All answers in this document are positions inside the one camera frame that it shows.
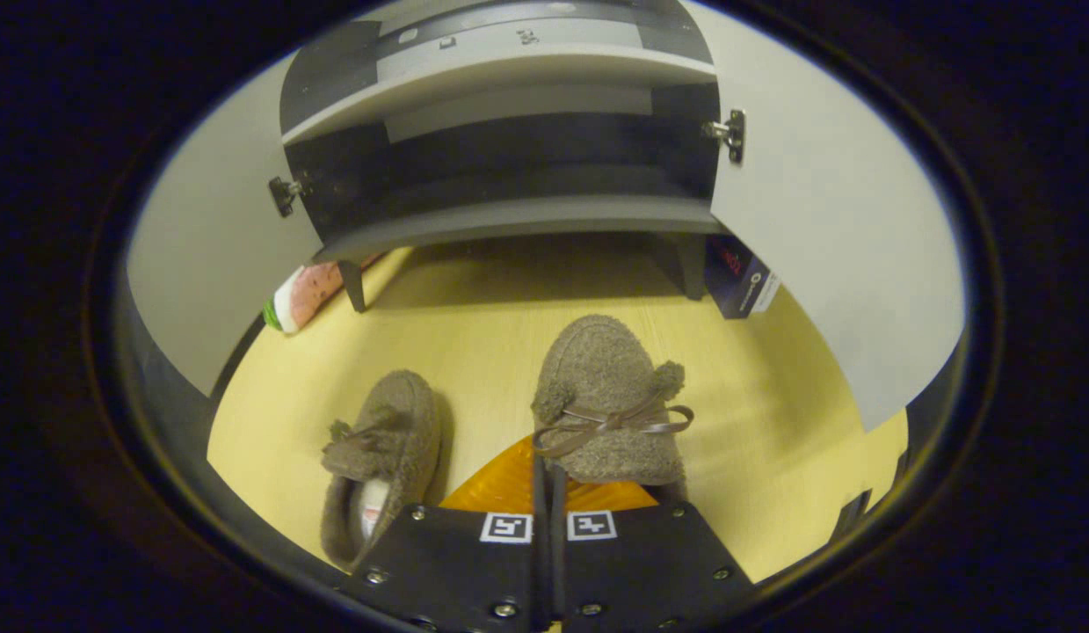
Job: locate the dark blue cardboard box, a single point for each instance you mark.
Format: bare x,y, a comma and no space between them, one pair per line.
729,272

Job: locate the brown fuzzy shoe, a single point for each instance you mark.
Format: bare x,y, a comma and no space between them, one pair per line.
606,369
403,422

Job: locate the metal door hinge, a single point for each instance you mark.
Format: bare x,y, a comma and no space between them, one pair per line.
283,193
729,132

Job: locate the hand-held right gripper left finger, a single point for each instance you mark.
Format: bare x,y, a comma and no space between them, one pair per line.
456,571

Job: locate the white shoe cabinet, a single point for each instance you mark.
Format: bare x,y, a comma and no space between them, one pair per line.
509,211

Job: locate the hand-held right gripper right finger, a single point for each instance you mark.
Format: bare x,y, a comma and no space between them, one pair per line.
641,571

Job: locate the white shoe cabinet door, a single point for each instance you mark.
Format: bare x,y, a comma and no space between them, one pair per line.
843,220
210,246

